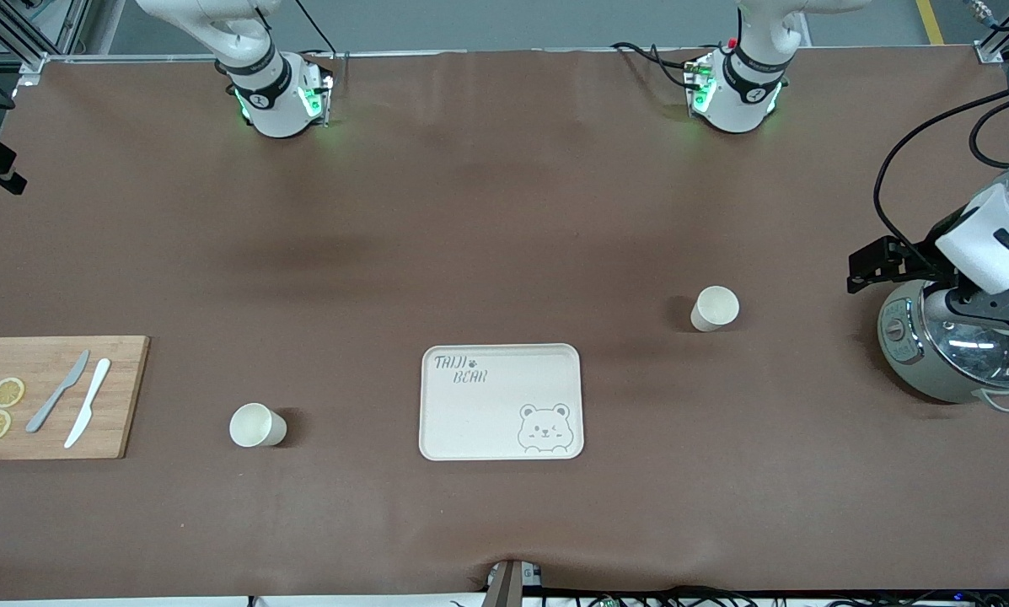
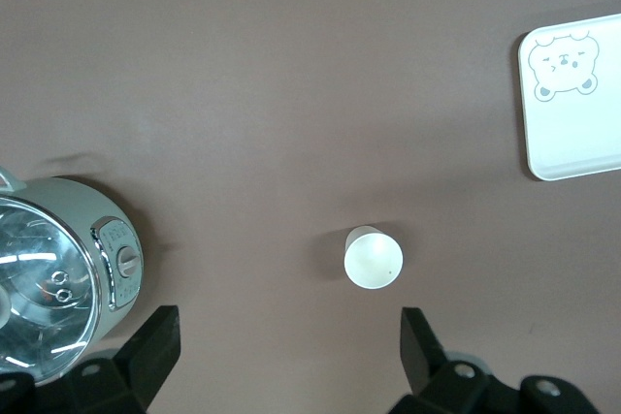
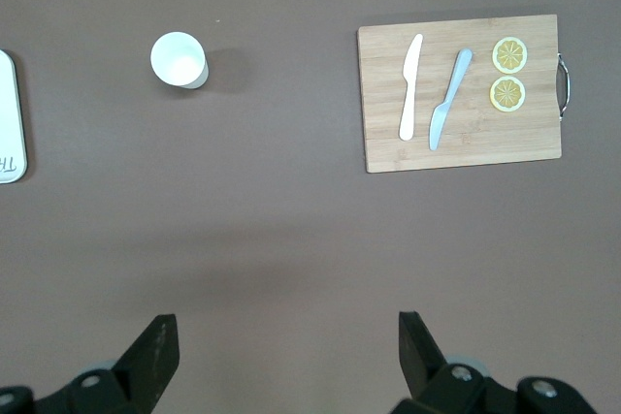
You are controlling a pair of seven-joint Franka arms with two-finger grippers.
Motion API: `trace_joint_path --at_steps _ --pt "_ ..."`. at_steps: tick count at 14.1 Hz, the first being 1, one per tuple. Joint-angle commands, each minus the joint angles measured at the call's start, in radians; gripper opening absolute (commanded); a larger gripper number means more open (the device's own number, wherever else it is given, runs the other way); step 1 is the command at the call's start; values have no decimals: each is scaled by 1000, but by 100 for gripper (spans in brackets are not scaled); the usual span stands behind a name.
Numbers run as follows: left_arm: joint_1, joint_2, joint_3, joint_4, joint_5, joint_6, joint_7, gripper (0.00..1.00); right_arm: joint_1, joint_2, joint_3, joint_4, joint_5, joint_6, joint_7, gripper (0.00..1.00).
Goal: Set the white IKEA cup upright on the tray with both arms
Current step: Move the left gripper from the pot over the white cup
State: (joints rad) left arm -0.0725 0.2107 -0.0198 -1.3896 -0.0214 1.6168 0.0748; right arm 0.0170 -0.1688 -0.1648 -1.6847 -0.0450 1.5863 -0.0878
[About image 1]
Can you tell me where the white IKEA cup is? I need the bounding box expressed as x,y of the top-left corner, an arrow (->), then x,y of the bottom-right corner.
690,286 -> 740,333
229,403 -> 287,449

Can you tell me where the cream tray with bear print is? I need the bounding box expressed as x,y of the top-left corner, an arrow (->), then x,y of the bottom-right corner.
419,343 -> 585,462

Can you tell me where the grey pot with glass lid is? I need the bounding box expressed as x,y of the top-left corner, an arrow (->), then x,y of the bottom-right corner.
878,278 -> 1009,414

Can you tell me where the glass pot lid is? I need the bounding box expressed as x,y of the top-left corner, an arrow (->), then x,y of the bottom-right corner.
921,282 -> 1009,390

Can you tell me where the grey plastic knife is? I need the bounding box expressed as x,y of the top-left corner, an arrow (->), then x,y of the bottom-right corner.
25,350 -> 91,434

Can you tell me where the white plastic knife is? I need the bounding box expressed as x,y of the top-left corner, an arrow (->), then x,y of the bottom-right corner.
64,358 -> 112,449

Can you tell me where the wooden cutting board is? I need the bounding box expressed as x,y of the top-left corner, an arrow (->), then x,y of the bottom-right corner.
0,336 -> 150,461

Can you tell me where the brown table cover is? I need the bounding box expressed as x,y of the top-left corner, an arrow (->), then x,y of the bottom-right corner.
0,46 -> 1009,601

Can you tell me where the aluminium frame profile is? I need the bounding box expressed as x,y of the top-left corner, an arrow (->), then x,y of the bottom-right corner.
972,0 -> 1009,65
0,0 -> 92,78

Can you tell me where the black left arm base cable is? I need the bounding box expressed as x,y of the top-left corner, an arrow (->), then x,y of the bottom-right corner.
610,40 -> 700,90

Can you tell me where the black arm base cable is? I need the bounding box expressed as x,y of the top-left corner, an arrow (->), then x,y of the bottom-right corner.
292,0 -> 337,56
610,40 -> 700,90

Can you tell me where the black right arm base cable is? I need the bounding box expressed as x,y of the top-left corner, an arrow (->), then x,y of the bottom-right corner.
292,0 -> 337,56

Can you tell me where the grey mounting post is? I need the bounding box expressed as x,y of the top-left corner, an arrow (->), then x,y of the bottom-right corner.
483,558 -> 544,607

